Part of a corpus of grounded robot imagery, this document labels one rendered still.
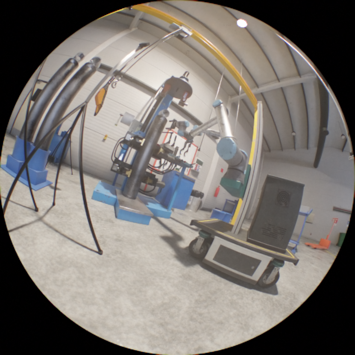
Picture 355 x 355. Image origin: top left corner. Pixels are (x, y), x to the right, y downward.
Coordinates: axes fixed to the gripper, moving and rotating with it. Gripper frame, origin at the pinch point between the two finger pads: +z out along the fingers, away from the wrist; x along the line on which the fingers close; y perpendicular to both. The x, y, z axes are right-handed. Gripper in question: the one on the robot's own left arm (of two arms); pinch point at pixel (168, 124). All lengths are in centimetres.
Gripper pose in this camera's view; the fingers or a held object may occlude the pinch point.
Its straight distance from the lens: 177.4
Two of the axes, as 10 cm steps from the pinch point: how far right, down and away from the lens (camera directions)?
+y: -5.2, -2.7, -8.1
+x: -3.4, 9.3, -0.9
